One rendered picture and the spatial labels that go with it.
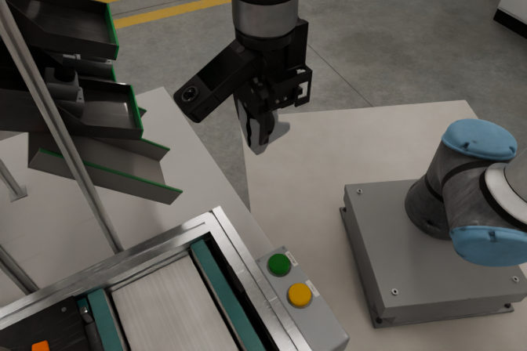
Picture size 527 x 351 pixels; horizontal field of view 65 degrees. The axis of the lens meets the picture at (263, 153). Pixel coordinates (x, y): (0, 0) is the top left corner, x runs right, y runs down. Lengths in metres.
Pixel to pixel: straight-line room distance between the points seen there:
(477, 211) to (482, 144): 0.13
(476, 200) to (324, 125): 0.61
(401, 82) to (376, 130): 1.71
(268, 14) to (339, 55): 2.64
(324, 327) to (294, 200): 0.36
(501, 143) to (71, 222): 0.91
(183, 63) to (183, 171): 1.96
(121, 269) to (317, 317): 0.37
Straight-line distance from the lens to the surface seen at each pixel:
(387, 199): 0.95
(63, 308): 0.85
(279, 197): 1.04
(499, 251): 0.73
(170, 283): 0.87
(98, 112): 0.76
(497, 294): 0.91
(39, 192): 1.18
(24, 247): 1.10
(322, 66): 2.95
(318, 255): 0.95
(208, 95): 0.50
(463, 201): 0.73
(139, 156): 0.93
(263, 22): 0.47
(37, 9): 0.71
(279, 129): 0.60
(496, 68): 3.32
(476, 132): 0.82
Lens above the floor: 1.69
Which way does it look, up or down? 47 degrees down
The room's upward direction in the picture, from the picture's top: straight up
